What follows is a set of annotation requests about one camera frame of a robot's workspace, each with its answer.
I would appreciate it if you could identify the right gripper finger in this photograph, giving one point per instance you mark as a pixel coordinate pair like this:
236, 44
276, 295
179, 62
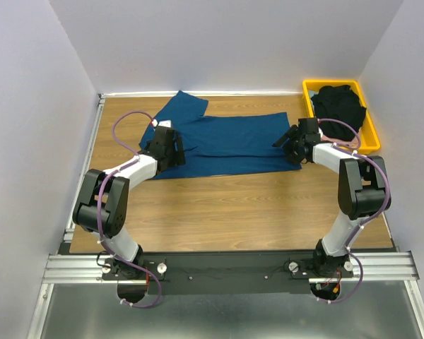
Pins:
291, 155
289, 135

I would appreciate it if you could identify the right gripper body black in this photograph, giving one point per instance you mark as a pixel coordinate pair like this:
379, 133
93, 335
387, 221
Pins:
299, 141

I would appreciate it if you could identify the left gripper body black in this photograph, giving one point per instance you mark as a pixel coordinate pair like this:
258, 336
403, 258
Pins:
171, 153

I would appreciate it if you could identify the blue t shirt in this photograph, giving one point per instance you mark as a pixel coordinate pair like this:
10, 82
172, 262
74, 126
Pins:
215, 146

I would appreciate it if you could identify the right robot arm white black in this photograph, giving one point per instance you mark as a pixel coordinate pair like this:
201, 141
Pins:
363, 187

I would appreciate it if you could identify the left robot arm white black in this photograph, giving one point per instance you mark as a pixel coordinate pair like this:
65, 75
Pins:
102, 201

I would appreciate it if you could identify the black t shirt in bin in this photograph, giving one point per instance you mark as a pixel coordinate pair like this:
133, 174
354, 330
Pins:
339, 103

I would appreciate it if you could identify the pink t shirt in bin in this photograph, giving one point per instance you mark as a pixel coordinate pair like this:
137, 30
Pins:
354, 143

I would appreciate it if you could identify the yellow plastic bin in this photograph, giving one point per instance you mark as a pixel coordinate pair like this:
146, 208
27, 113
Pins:
369, 139

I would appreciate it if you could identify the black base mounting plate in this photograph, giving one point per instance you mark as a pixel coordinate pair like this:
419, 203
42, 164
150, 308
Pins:
229, 273

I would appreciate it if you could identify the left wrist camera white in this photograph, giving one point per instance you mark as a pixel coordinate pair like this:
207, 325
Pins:
164, 123

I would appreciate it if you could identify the aluminium frame rail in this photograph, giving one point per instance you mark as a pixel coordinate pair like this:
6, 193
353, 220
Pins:
282, 211

